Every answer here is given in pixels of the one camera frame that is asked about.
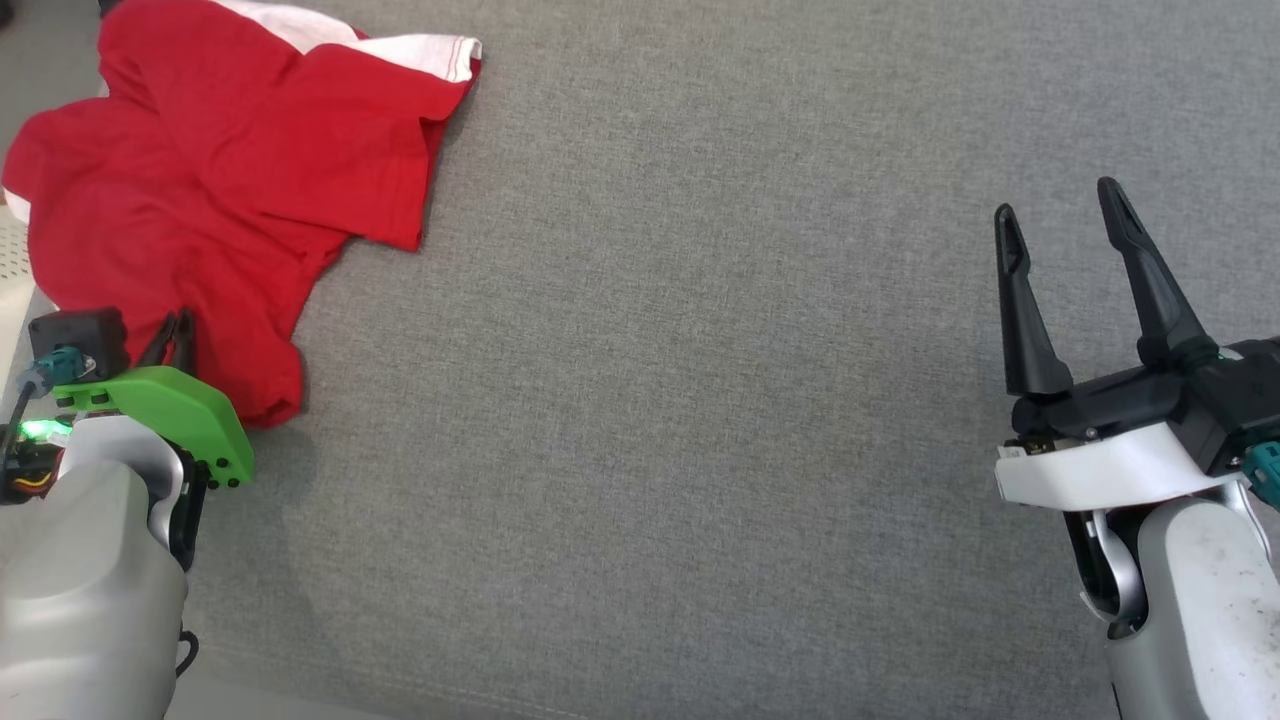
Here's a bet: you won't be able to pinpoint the teal right camera plug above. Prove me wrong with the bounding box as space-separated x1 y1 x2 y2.
1243 443 1280 509

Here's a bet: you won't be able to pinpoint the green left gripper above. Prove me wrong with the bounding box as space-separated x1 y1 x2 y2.
55 308 255 489

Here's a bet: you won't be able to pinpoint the red shorts with white stripe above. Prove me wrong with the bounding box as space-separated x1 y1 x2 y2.
3 0 483 429

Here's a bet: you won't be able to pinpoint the black cylindrical left gripper motor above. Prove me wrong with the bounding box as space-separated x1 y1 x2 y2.
0 440 66 504

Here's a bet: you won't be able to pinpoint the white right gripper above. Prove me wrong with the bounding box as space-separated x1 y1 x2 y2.
994 177 1253 513

